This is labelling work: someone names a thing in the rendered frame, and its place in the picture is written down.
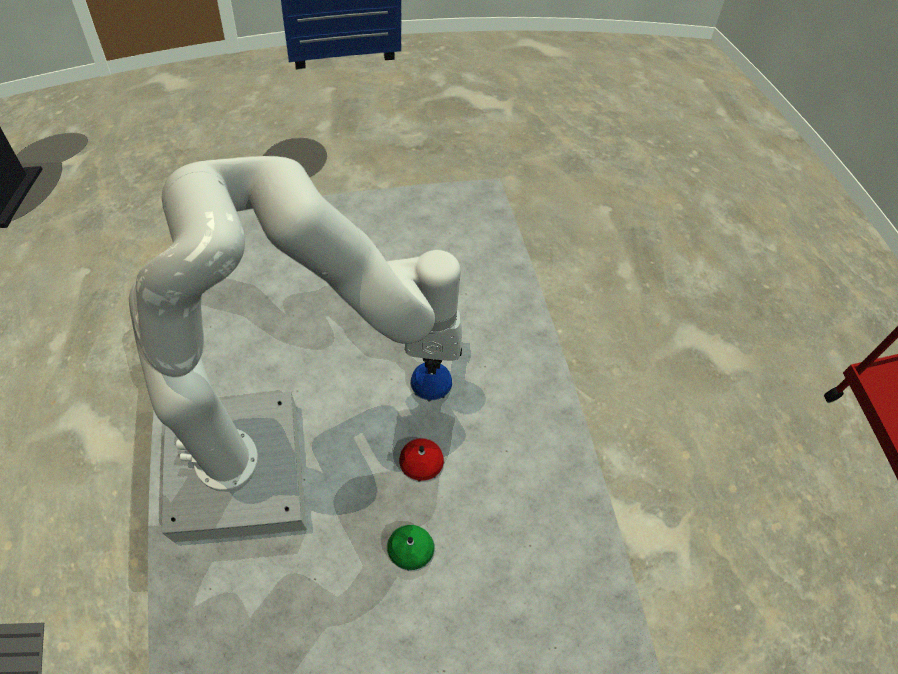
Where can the red dome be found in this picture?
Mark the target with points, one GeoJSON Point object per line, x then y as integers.
{"type": "Point", "coordinates": [421, 463]}

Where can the green dome bell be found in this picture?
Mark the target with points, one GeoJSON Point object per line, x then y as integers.
{"type": "Point", "coordinates": [407, 552]}

